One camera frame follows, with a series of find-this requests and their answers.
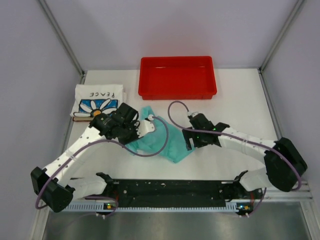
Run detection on left aluminium corner post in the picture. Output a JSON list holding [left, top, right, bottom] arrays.
[[36, 0, 85, 77]]

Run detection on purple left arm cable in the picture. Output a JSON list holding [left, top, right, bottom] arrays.
[[34, 116, 170, 221]]

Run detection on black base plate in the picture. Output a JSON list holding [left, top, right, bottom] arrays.
[[96, 172, 262, 208]]

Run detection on grey slotted cable duct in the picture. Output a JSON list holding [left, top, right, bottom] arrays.
[[49, 201, 240, 213]]

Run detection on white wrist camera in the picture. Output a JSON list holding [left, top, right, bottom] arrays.
[[187, 111, 199, 119], [137, 114, 156, 138]]

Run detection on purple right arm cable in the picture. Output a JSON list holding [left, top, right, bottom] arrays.
[[167, 100, 303, 217]]

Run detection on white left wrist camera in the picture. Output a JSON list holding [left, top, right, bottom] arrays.
[[137, 114, 156, 138]]

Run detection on red plastic bin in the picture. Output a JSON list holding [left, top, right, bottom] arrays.
[[138, 56, 218, 100]]

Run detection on folded brown t-shirt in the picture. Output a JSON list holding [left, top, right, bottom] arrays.
[[72, 116, 94, 122]]

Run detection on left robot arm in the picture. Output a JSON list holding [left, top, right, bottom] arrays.
[[30, 103, 154, 213]]

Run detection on aluminium corner post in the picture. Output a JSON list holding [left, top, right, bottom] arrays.
[[36, 0, 85, 77], [258, 0, 307, 73]]

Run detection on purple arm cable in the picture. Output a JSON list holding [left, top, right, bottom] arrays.
[[34, 116, 170, 221], [167, 100, 303, 217]]

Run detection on aluminium frame rail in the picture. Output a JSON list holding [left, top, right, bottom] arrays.
[[39, 181, 315, 201]]

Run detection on folded white daisy t-shirt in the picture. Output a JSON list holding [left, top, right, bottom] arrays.
[[70, 84, 124, 119]]

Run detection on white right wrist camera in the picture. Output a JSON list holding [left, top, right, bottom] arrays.
[[187, 111, 199, 119]]

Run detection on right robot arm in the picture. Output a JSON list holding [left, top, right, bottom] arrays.
[[182, 112, 308, 198]]

